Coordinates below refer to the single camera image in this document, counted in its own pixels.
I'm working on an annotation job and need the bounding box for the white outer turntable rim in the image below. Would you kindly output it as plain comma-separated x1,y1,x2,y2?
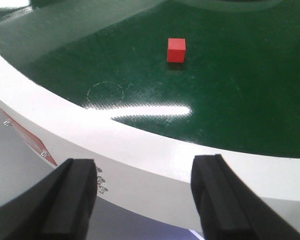
0,56,300,232

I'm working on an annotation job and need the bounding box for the red cube block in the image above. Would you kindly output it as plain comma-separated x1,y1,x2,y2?
167,38,187,63

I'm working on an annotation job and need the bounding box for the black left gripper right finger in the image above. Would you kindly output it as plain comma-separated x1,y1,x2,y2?
190,154,300,240

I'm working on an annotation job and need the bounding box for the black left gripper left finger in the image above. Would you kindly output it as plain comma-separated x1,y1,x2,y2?
0,158,97,240

